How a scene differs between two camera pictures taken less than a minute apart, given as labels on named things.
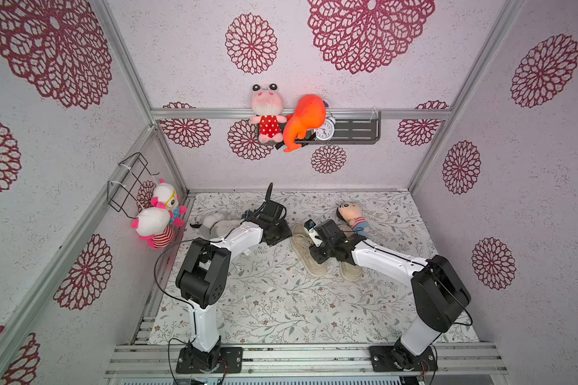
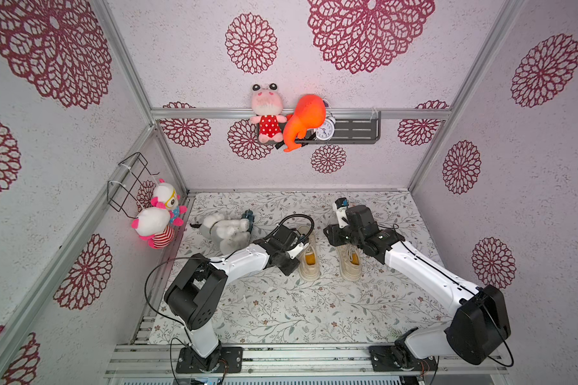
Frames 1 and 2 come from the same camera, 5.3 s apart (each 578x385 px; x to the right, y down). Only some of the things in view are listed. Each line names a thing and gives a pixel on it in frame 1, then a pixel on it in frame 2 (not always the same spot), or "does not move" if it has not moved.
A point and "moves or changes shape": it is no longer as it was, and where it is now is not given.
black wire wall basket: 124,197 does not move
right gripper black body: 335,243 to 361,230
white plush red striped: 152,224 does not move
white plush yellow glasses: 164,196 does not move
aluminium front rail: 159,361 does not move
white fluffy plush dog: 215,227 does not move
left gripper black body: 282,232 to 287,265
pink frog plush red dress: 267,105 does not move
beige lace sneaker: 300,244 moves or changes shape
